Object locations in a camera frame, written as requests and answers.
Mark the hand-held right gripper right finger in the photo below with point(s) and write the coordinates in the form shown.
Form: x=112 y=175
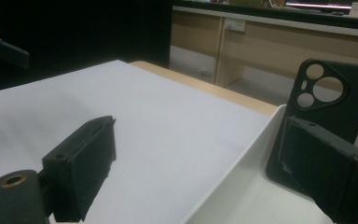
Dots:
x=329 y=174

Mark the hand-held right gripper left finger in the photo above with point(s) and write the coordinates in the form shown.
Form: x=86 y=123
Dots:
x=80 y=165

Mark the black phone case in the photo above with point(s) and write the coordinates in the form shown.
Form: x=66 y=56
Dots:
x=326 y=115

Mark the white plastic bin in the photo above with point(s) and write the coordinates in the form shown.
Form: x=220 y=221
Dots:
x=245 y=193

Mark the black curtain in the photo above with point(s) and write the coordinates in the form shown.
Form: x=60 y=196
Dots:
x=74 y=31

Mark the white board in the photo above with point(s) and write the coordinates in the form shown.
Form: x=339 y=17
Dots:
x=136 y=124

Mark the light wooden desk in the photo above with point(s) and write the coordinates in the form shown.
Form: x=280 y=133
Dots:
x=276 y=46

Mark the white wall socket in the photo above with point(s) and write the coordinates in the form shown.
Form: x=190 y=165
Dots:
x=235 y=25

